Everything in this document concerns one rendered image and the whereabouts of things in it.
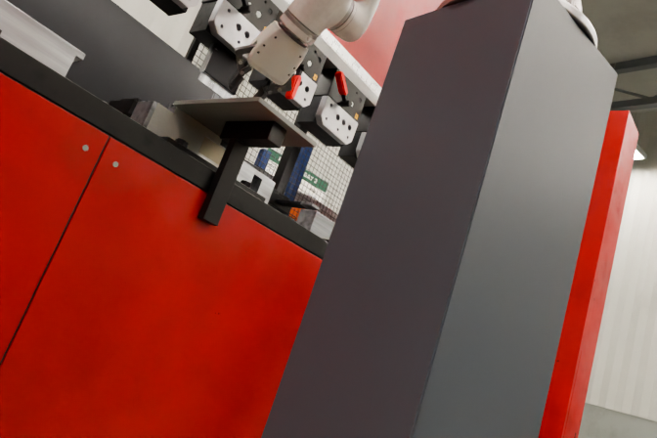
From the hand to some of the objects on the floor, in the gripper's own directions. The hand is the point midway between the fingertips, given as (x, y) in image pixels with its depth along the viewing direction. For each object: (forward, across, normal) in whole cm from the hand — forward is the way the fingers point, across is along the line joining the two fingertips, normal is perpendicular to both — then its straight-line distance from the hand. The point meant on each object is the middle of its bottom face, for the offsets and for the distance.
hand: (246, 90), depth 126 cm
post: (+149, +80, +13) cm, 170 cm away
